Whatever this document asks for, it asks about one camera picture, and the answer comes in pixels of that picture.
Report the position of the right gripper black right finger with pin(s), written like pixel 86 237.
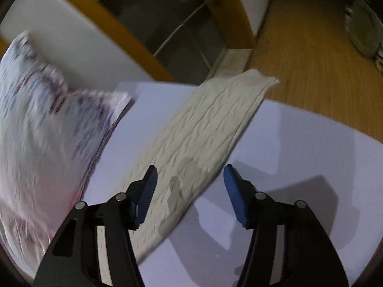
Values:
pixel 309 257

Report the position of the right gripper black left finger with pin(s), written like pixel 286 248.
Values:
pixel 72 257

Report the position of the cream cable-knit sweater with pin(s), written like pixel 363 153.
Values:
pixel 187 132

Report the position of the lavender bed sheet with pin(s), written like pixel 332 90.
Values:
pixel 288 153

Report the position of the pink floral pillow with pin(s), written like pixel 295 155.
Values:
pixel 51 139

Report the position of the wooden framed shelf cabinet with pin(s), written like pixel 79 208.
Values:
pixel 98 43

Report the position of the dark shoe on floor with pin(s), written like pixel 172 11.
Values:
pixel 365 31

